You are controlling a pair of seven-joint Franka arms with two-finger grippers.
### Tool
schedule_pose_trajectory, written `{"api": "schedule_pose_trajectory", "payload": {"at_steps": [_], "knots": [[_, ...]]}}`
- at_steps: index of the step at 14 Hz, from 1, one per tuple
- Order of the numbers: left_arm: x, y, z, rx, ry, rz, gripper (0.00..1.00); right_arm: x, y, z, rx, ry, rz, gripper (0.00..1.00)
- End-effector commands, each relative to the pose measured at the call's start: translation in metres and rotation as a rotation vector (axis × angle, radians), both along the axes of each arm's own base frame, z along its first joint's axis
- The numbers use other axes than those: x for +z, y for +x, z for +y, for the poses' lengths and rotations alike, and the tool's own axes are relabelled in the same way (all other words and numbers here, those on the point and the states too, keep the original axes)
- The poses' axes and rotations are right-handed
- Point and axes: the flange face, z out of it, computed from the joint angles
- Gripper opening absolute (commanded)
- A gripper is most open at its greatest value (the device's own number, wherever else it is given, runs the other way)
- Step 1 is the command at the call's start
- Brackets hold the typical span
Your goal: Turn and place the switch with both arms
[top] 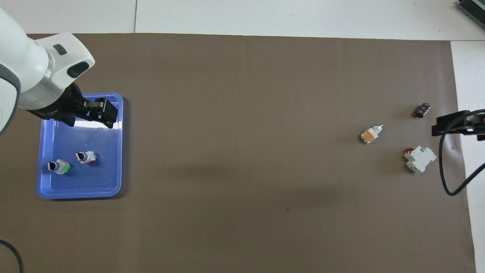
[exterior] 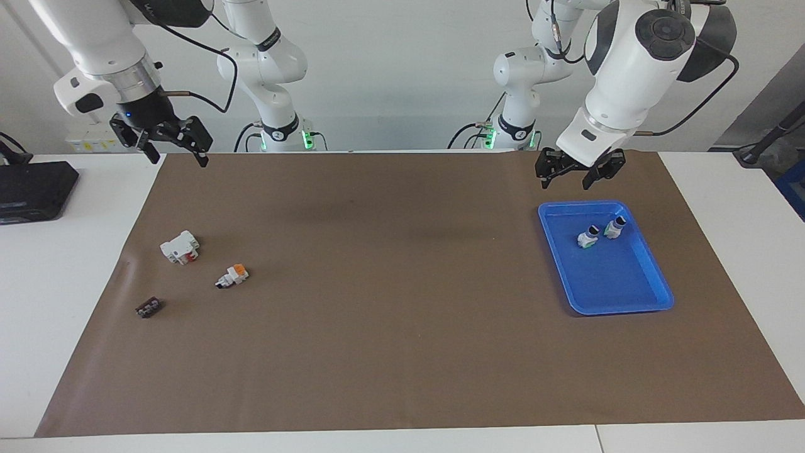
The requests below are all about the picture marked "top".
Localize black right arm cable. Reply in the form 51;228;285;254
439;109;485;196

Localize brown table mat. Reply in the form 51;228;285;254
0;33;476;273

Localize small dark brown component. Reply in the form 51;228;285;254
414;102;432;118

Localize blue plastic tray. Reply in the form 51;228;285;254
36;93;124;200

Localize grey ribbed device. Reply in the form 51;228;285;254
457;0;485;30

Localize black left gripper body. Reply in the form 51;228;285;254
27;83;89;121

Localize green-based rotary switch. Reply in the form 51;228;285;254
47;159;72;175

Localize orange-based switch with black knob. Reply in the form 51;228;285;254
75;151;97;165

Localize white circuit breaker with red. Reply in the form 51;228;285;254
404;146;437;173

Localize thin black cable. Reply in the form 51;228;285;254
0;239;25;273

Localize orange-based switch with silver tip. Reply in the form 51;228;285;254
360;124;384;144

